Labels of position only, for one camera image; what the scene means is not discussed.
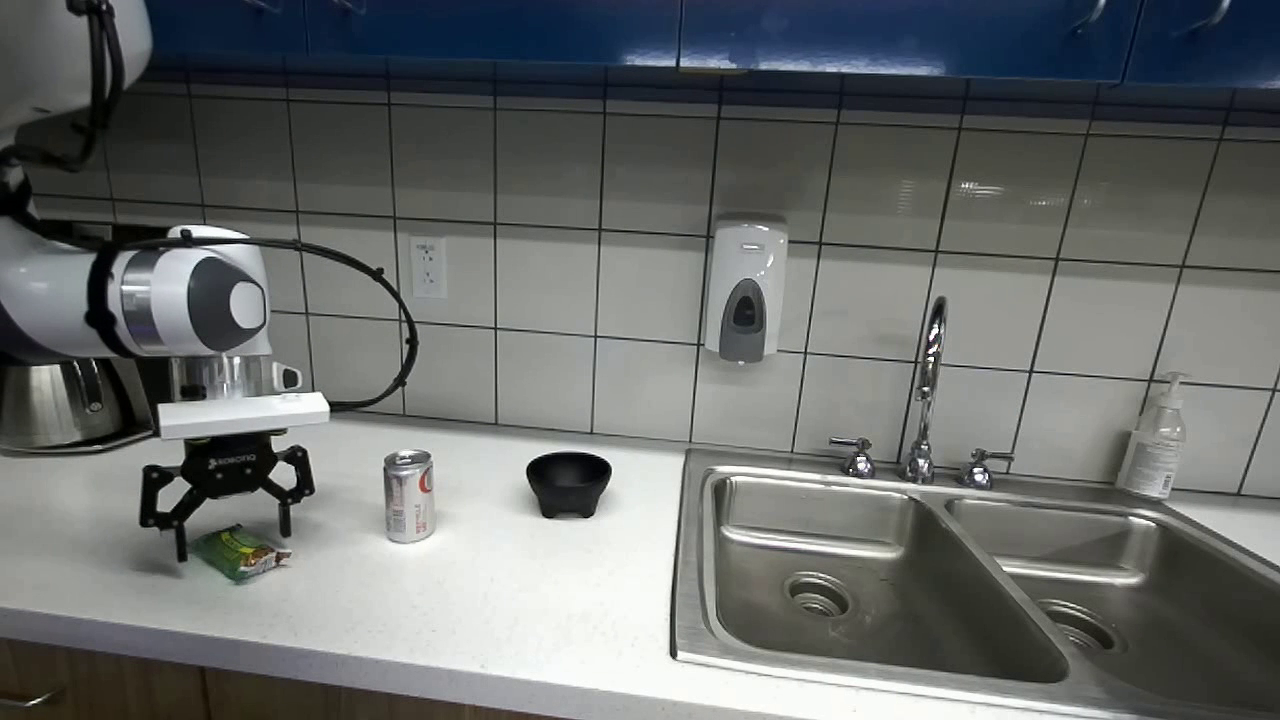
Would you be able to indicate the chrome sink faucet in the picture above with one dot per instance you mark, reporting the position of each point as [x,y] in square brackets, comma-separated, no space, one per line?
[930,386]

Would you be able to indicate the green snack bar packet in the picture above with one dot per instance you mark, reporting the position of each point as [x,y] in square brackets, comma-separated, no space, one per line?
[239,551]

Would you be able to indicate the black bowl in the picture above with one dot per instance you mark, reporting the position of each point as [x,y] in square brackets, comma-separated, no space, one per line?
[569,482]

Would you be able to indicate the stainless steel double sink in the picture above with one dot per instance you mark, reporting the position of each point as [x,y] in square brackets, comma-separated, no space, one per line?
[935,584]

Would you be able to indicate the white wall power outlet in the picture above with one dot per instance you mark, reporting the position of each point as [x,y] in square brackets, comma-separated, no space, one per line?
[428,270]

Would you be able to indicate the steel coffee carafe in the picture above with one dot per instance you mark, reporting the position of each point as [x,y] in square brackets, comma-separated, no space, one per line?
[62,401]

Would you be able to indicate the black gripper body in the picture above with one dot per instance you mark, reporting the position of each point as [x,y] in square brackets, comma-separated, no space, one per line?
[229,462]

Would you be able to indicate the silver soda can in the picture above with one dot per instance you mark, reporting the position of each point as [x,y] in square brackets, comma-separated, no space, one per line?
[410,499]

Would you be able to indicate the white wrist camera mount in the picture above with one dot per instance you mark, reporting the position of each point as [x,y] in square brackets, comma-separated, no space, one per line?
[241,415]

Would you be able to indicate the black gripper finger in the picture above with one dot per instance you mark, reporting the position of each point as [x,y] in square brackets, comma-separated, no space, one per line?
[161,499]
[288,482]

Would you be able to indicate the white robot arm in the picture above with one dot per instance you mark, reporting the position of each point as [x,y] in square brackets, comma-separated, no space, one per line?
[53,284]

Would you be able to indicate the wooden base cabinet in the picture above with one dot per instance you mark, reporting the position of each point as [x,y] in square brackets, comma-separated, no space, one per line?
[203,689]

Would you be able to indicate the clear pump soap bottle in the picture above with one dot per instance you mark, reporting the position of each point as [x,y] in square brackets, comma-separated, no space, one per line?
[1154,447]

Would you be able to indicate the blue wall cabinet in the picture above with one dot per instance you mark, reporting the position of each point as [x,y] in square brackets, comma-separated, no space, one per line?
[665,31]

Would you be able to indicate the white wall soap dispenser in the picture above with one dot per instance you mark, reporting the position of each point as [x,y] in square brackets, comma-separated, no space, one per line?
[745,290]

